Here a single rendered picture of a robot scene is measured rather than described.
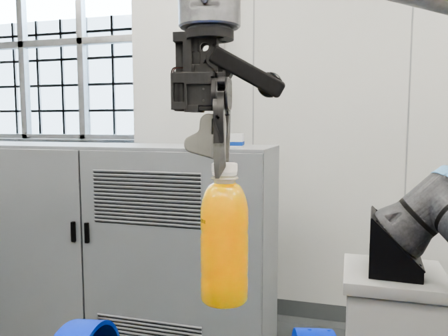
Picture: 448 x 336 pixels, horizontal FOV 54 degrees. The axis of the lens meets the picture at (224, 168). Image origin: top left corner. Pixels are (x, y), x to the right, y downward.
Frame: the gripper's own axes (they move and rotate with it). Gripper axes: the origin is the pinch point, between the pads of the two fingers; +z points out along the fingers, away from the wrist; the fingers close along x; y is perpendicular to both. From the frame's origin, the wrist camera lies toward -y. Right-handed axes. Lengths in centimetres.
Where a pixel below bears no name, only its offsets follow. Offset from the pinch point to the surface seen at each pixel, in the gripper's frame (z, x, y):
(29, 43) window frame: -75, -323, 216
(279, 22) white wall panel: -81, -285, -11
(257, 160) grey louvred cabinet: 14, -157, 1
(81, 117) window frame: -9, -314, 164
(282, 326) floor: 155, -264, -16
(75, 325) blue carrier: 28.0, -3.6, 26.3
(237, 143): 7, -176, 12
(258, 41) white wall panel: -67, -287, 5
